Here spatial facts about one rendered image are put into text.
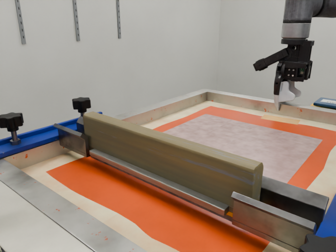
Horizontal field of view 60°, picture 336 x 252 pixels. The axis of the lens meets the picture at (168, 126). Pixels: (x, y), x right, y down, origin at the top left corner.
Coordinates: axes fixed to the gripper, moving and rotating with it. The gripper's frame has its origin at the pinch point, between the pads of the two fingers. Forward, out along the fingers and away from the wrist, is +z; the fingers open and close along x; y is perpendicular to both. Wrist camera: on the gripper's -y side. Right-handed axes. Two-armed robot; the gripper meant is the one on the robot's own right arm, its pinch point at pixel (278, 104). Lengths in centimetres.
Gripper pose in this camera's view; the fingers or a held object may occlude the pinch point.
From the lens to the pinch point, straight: 99.3
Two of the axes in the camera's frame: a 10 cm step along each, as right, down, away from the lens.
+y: 7.7, 2.1, -6.0
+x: 6.3, -2.6, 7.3
